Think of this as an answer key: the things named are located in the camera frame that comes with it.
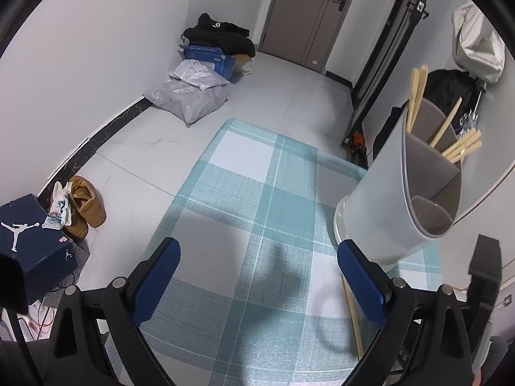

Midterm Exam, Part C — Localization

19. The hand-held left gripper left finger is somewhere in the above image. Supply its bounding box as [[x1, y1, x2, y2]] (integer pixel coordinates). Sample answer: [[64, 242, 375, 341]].
[[42, 237, 182, 386]]

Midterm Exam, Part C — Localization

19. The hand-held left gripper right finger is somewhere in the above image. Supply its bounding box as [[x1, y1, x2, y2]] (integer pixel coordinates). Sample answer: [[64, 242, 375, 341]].
[[337, 240, 474, 386]]

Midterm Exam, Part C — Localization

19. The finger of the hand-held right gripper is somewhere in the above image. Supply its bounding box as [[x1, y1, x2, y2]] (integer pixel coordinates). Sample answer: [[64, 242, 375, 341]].
[[467, 234, 503, 320]]

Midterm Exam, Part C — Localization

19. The grey utensil holder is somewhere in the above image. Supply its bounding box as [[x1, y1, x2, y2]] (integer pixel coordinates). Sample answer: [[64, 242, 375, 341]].
[[335, 100, 463, 268]]

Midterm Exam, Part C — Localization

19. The white shoulder bag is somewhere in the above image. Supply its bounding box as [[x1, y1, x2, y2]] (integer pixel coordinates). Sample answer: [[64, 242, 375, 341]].
[[451, 2, 506, 85]]

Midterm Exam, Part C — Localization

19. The brown suede shoe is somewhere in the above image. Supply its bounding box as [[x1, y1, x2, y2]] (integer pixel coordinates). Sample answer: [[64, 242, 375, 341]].
[[63, 208, 90, 240], [70, 176, 108, 226]]

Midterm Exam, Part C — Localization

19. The teal checked tablecloth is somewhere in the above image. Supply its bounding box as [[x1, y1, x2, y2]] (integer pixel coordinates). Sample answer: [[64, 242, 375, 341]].
[[102, 118, 441, 386]]

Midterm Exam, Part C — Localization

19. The white printed cloth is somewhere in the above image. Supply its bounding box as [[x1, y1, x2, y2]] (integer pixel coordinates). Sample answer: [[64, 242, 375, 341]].
[[43, 182, 74, 231]]

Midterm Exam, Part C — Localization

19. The navy shoe box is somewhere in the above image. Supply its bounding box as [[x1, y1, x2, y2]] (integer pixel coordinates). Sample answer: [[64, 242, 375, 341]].
[[0, 194, 80, 305]]

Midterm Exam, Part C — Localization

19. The small orange item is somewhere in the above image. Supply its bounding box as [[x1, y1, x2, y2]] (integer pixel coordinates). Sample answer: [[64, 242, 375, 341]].
[[348, 133, 368, 154]]

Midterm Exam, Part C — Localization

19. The silver folded umbrella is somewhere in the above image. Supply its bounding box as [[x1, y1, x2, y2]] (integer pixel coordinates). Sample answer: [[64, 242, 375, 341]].
[[460, 84, 484, 134]]

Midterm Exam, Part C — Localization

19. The grey plastic parcel bag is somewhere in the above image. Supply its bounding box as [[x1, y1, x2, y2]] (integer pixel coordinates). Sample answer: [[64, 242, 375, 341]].
[[144, 79, 230, 125]]

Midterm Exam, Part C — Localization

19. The black backpack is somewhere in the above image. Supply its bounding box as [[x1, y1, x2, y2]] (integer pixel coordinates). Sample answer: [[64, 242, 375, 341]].
[[372, 69, 482, 162]]

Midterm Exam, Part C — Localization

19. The white plastic parcel bag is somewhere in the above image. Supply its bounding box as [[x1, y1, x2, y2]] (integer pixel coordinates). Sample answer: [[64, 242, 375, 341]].
[[169, 60, 230, 91]]

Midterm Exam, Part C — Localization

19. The blue box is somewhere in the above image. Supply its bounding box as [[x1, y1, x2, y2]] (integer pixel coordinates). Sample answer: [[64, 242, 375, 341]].
[[180, 45, 237, 81]]

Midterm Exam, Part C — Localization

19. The brown cardboard box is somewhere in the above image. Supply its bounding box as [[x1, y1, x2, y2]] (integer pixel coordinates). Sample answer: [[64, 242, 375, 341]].
[[231, 53, 254, 75]]

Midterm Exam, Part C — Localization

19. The pile of black clothes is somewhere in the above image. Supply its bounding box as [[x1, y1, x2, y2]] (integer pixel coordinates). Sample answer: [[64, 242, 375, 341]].
[[183, 13, 257, 58]]

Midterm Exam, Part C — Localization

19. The grey door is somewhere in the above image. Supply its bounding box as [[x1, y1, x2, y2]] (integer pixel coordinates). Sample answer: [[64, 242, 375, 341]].
[[257, 0, 359, 70]]

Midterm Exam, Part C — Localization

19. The red cable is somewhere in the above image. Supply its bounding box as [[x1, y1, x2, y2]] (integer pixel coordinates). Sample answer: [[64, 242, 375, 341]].
[[27, 285, 62, 333]]

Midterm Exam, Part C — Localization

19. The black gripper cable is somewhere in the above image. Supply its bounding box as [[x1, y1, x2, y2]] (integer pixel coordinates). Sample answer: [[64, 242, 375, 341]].
[[8, 313, 42, 386]]

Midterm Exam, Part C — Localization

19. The black metal door frame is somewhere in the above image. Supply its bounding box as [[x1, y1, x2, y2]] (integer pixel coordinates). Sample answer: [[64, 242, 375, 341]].
[[342, 0, 438, 146]]

